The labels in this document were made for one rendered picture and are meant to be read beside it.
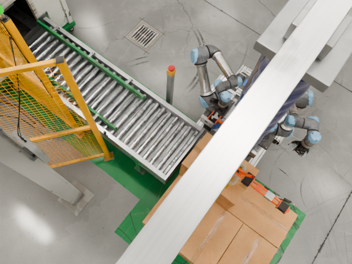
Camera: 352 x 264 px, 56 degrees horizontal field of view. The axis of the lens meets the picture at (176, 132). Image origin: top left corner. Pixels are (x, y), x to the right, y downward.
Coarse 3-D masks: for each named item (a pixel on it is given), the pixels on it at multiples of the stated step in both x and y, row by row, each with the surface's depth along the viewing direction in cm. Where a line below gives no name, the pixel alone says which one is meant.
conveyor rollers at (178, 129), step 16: (48, 32) 390; (48, 48) 381; (80, 48) 384; (80, 64) 375; (64, 80) 367; (96, 80) 369; (112, 96) 363; (128, 112) 358; (160, 112) 359; (128, 128) 353; (160, 128) 354; (176, 128) 356; (144, 144) 346; (176, 144) 347; (176, 160) 341
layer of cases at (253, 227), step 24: (168, 192) 330; (264, 192) 334; (216, 216) 324; (240, 216) 325; (264, 216) 326; (288, 216) 327; (192, 240) 315; (216, 240) 316; (240, 240) 317; (264, 240) 318
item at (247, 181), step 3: (252, 174) 272; (243, 177) 271; (246, 177) 272; (240, 180) 275; (243, 180) 270; (246, 180) 271; (249, 180) 271; (252, 180) 271; (243, 183) 274; (246, 183) 269; (249, 183) 270
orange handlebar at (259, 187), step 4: (220, 120) 289; (236, 172) 274; (244, 172) 274; (240, 176) 273; (252, 184) 271; (260, 184) 271; (256, 188) 269; (260, 188) 269; (264, 188) 270; (260, 192) 269; (272, 200) 267; (280, 200) 268; (276, 204) 266
